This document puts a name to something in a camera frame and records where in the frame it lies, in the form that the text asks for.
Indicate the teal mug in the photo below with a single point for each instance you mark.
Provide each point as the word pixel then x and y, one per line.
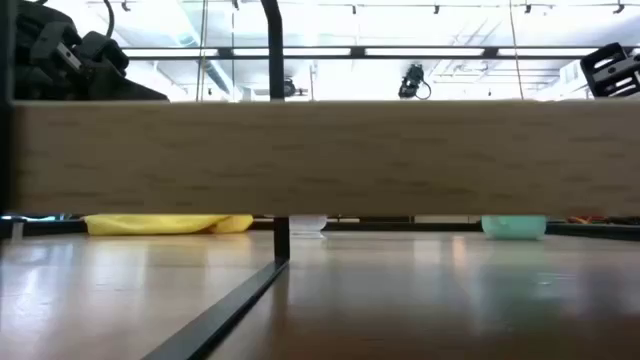
pixel 514 227

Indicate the yellow cloth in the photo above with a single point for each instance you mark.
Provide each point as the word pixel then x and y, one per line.
pixel 160 224

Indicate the black overhead camera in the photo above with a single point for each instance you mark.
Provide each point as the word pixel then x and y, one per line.
pixel 412 81

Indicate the black metal frame post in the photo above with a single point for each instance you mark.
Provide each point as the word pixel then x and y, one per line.
pixel 276 60

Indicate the light wooden shelf board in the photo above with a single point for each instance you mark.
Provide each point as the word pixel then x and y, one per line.
pixel 320 160

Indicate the black horizontal rig bar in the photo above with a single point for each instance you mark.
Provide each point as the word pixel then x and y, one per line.
pixel 400 52

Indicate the black table edge rail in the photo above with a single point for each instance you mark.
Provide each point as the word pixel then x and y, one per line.
pixel 400 226

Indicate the red background clutter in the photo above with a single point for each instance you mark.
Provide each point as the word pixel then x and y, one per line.
pixel 590 219

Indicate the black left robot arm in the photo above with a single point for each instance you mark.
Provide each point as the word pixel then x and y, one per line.
pixel 42 55

